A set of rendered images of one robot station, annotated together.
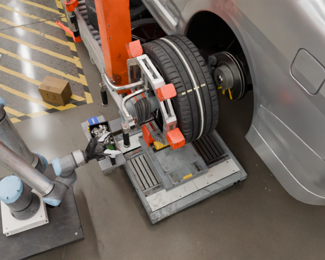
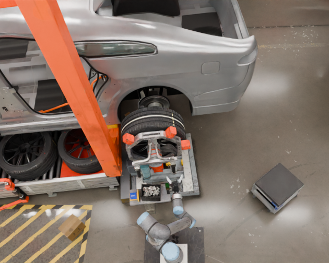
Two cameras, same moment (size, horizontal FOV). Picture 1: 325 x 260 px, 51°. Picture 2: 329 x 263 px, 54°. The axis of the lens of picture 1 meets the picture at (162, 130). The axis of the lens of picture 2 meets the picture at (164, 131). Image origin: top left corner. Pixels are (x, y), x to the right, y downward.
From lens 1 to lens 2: 189 cm
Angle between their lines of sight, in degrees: 32
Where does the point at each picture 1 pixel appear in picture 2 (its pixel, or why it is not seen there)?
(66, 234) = (198, 236)
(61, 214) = (184, 237)
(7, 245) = not seen: outside the picture
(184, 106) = (178, 129)
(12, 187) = (171, 248)
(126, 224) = (193, 210)
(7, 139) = not seen: hidden behind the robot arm
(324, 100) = (223, 69)
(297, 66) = (204, 69)
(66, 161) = (178, 202)
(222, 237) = (219, 161)
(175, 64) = (157, 120)
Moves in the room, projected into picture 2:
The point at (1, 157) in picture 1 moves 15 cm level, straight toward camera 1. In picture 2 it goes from (175, 227) to (192, 220)
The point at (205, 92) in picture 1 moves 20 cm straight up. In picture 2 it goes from (175, 116) to (174, 103)
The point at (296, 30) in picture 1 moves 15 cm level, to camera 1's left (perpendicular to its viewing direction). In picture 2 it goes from (196, 60) to (189, 72)
